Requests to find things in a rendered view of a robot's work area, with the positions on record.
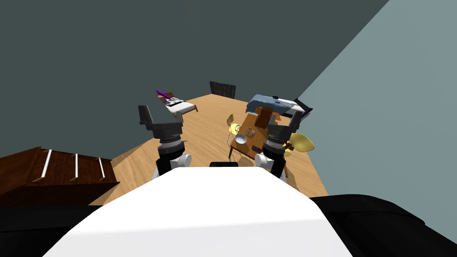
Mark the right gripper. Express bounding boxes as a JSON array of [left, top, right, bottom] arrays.
[[266, 111, 303, 143]]

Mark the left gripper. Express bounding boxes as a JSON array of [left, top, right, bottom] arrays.
[[138, 105, 185, 140]]

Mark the white bed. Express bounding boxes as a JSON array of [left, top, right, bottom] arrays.
[[155, 89, 199, 117]]

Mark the black furniture piece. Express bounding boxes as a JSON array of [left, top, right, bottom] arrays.
[[293, 98, 314, 117]]

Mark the blue grey sofa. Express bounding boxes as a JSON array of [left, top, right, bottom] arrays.
[[245, 94, 306, 117]]

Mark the yellow chair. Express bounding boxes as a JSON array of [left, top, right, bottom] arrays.
[[283, 132, 316, 158], [226, 113, 243, 148]]

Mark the brown wooden table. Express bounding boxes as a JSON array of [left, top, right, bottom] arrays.
[[228, 106, 291, 162]]

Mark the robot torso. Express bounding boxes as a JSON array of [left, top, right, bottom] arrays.
[[42, 161, 353, 257]]

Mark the dark wooden dresser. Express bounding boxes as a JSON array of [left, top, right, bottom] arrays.
[[0, 146, 120, 208]]

